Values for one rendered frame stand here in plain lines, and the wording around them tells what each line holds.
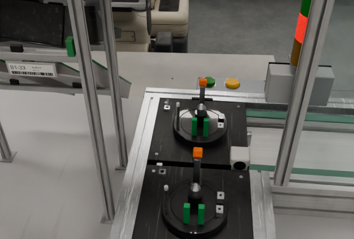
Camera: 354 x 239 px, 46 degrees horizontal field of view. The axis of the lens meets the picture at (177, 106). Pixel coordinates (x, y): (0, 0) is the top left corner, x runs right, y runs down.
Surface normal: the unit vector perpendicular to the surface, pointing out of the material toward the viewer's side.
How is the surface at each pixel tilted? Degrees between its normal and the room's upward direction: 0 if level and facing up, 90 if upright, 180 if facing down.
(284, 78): 90
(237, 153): 0
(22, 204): 0
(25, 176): 0
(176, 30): 90
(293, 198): 90
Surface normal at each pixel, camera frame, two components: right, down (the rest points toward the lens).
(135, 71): 0.00, -0.78
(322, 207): -0.09, 0.63
